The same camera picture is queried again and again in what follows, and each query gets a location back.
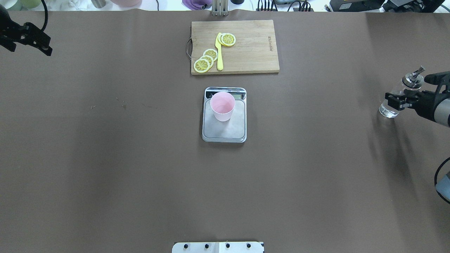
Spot pink bowl with ice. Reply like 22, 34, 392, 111
111, 0, 142, 8

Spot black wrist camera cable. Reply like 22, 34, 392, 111
39, 0, 49, 32

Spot green tumbler cup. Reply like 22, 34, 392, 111
20, 0, 41, 9

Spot aluminium frame post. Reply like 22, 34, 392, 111
211, 0, 229, 17

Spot bamboo cutting board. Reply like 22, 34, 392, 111
190, 20, 280, 75

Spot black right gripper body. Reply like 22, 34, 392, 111
415, 71, 450, 123

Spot pink plastic cup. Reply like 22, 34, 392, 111
210, 92, 235, 122

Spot silver digital kitchen scale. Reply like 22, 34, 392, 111
201, 87, 247, 143

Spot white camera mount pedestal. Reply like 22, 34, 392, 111
172, 241, 265, 253

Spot lemon slice middle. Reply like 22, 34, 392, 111
199, 55, 215, 68

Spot clear glass sauce bottle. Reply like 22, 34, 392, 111
378, 66, 425, 118

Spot yellow plastic knife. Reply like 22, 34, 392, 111
215, 32, 224, 71

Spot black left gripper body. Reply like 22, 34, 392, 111
0, 5, 21, 39

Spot lemon slice lower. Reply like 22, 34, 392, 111
203, 48, 218, 61

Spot purple cloth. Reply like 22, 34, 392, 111
182, 0, 212, 10

